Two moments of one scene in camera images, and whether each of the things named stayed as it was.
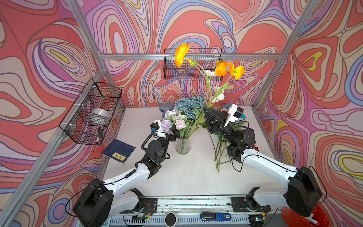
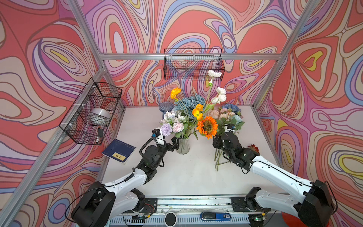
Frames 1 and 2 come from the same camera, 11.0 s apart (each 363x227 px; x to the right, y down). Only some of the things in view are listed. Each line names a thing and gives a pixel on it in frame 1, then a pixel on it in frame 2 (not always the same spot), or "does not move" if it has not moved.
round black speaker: x=170 y=219 does not move
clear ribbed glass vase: x=183 y=145 does not move
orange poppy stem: x=220 y=70 → x=174 y=93
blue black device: x=215 y=216 does not move
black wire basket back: x=197 y=61 does not move
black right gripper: x=215 y=122 → x=217 y=141
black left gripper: x=169 y=138 → x=167 y=148
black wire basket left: x=87 y=119 does not move
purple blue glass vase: x=165 y=106 does not move
